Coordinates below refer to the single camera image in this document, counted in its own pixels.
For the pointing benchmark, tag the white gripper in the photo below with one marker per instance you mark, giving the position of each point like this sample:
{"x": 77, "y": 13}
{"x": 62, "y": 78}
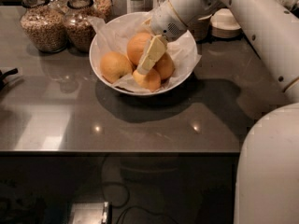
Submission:
{"x": 164, "y": 20}

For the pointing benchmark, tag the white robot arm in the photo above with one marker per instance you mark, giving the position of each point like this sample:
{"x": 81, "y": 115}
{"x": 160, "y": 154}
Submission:
{"x": 267, "y": 179}

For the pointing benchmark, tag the white ceramic bowl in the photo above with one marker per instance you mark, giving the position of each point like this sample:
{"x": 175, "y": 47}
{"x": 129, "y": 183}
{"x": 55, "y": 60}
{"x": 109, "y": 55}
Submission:
{"x": 102, "y": 75}

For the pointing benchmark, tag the white paper liner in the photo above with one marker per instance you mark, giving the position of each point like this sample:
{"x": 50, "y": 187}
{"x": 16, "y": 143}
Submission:
{"x": 183, "y": 52}

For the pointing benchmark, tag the left stack paper bowls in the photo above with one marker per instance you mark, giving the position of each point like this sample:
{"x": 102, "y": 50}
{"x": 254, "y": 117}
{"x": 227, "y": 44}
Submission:
{"x": 199, "y": 27}

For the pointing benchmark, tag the stack paper bowls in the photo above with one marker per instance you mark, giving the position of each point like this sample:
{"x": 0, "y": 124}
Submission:
{"x": 199, "y": 27}
{"x": 224, "y": 25}

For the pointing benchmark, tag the black rubber mat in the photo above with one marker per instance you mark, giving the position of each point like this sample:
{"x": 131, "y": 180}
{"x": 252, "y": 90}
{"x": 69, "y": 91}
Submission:
{"x": 233, "y": 42}

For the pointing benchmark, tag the back glass cereal jar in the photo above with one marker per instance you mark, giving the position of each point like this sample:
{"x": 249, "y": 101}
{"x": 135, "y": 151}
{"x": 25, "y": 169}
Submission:
{"x": 102, "y": 8}

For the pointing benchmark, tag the glass cereal jar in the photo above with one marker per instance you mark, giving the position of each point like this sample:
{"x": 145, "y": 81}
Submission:
{"x": 102, "y": 8}
{"x": 80, "y": 32}
{"x": 43, "y": 25}

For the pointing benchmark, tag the right stack paper bowls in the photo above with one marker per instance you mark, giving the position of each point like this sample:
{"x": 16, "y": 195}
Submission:
{"x": 224, "y": 25}

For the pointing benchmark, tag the middle glass cereal jar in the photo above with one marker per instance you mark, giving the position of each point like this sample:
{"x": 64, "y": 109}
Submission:
{"x": 80, "y": 32}

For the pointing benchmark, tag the left glass cereal jar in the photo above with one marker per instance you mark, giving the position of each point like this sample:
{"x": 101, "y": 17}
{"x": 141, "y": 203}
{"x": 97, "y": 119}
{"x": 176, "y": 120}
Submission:
{"x": 43, "y": 25}

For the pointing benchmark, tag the dark object at left edge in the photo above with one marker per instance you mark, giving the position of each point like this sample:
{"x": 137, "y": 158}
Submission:
{"x": 4, "y": 75}

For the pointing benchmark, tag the metal box under table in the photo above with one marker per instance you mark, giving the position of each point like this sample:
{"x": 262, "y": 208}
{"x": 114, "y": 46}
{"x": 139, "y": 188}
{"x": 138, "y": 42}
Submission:
{"x": 90, "y": 213}

